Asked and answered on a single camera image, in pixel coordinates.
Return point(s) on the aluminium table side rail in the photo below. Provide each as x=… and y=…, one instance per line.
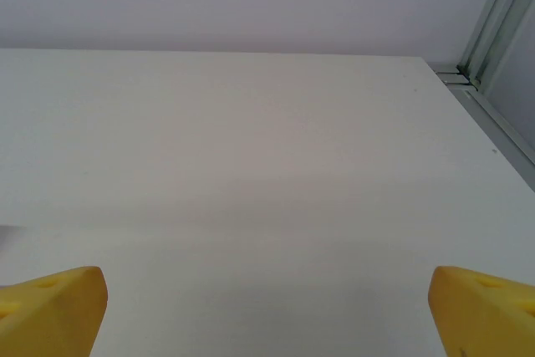
x=493, y=118

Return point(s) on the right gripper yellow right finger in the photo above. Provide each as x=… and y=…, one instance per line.
x=485, y=319

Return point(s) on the aluminium frame post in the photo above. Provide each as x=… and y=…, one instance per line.
x=497, y=10

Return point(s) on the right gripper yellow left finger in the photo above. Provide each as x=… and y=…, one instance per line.
x=50, y=315

